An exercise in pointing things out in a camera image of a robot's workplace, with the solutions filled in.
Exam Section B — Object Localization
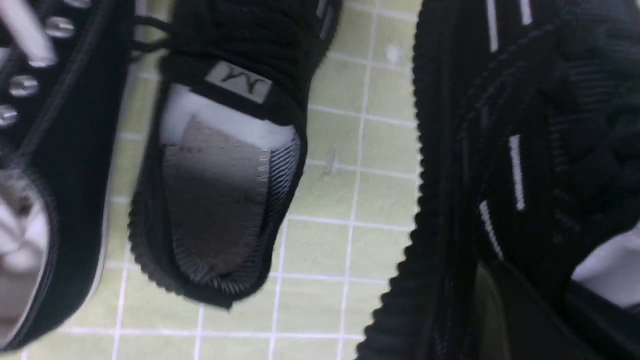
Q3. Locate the black canvas sneaker right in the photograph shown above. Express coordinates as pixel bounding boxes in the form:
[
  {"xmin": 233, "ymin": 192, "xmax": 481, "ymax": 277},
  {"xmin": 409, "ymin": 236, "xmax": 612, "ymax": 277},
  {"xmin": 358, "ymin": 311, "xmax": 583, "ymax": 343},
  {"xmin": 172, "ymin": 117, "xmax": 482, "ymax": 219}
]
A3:
[{"xmin": 0, "ymin": 0, "xmax": 137, "ymax": 353}]

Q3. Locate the black knit sneaker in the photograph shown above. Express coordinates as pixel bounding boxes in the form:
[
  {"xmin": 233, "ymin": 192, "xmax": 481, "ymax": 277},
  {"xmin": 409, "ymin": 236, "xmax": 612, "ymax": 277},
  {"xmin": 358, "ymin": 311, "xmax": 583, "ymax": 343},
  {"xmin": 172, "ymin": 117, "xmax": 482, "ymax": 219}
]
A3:
[
  {"xmin": 128, "ymin": 0, "xmax": 344, "ymax": 309},
  {"xmin": 356, "ymin": 0, "xmax": 639, "ymax": 360}
]

